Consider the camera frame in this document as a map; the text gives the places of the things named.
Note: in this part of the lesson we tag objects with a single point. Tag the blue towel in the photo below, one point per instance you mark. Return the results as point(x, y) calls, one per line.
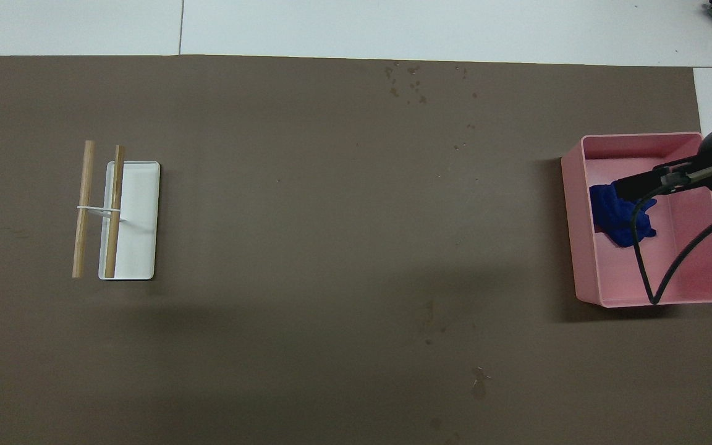
point(612, 216)

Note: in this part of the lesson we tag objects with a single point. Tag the pink plastic bin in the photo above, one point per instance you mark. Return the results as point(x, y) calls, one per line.
point(683, 259)

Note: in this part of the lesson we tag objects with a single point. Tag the white rack with wooden rods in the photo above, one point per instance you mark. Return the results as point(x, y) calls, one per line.
point(139, 222)

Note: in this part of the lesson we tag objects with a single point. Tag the brown table mat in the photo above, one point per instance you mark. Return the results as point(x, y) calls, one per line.
point(306, 185)

